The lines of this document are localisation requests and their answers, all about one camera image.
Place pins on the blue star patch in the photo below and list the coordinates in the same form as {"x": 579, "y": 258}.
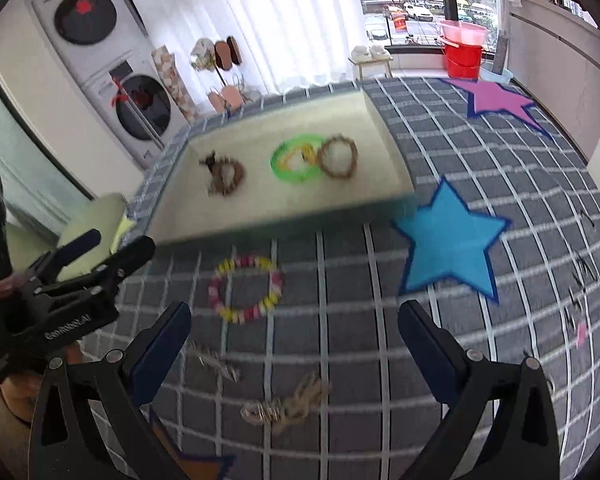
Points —
{"x": 450, "y": 245}

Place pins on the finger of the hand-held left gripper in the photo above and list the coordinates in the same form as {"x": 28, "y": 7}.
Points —
{"x": 125, "y": 260}
{"x": 80, "y": 245}

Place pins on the cream tray with teal sides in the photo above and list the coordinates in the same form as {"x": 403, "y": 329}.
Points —
{"x": 290, "y": 200}

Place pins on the small stool with white shoes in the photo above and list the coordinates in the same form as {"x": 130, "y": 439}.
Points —
{"x": 372, "y": 57}

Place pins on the red bucket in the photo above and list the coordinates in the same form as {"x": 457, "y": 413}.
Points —
{"x": 460, "y": 62}

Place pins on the white cabinet counter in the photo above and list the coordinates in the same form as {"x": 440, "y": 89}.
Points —
{"x": 560, "y": 60}

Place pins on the small dark hairpins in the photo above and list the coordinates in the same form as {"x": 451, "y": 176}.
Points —
{"x": 580, "y": 280}

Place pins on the black hair claw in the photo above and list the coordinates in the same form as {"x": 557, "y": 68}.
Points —
{"x": 210, "y": 161}

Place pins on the green plastic bangle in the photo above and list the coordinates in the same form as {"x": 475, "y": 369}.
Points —
{"x": 280, "y": 172}

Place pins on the light blue basin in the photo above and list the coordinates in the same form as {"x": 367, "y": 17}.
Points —
{"x": 497, "y": 74}

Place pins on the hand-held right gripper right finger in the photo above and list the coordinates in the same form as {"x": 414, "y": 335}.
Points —
{"x": 422, "y": 350}

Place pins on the white washing machine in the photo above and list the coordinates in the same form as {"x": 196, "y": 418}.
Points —
{"x": 145, "y": 110}

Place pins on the long silver hair clip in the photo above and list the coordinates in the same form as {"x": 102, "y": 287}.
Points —
{"x": 215, "y": 362}

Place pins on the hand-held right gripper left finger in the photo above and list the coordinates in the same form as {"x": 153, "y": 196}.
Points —
{"x": 162, "y": 355}

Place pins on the white curtain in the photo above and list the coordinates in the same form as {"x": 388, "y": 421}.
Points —
{"x": 260, "y": 20}

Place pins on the slipper rack with slippers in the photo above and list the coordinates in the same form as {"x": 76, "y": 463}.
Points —
{"x": 225, "y": 70}

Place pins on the pink star patch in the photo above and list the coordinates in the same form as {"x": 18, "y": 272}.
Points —
{"x": 495, "y": 97}

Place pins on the person's left hand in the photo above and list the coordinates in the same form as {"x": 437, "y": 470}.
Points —
{"x": 20, "y": 395}

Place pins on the light green sofa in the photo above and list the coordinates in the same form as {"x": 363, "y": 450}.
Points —
{"x": 95, "y": 215}

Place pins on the pink basin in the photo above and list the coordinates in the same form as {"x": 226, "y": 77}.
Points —
{"x": 462, "y": 32}

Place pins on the white dryer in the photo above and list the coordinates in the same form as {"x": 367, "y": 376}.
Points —
{"x": 85, "y": 20}

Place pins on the grey checked tablecloth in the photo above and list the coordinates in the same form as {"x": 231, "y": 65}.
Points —
{"x": 355, "y": 360}

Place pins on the red mop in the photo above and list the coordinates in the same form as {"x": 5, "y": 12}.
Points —
{"x": 120, "y": 91}

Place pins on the small silver ornament clip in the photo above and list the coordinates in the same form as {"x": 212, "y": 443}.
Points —
{"x": 260, "y": 411}

